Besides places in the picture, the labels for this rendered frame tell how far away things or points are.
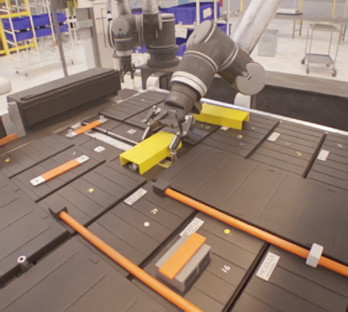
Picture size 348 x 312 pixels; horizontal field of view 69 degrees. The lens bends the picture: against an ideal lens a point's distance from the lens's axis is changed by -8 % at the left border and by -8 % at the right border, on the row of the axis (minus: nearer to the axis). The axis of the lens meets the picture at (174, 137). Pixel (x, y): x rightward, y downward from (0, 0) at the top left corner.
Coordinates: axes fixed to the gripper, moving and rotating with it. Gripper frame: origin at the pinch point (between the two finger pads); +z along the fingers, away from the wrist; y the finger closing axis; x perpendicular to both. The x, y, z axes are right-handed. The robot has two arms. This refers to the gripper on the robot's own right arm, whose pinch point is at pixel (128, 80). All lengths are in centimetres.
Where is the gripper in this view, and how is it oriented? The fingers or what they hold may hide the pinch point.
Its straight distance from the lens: 177.3
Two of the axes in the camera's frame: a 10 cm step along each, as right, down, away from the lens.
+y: 5.3, -4.2, 7.3
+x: -8.4, -2.2, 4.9
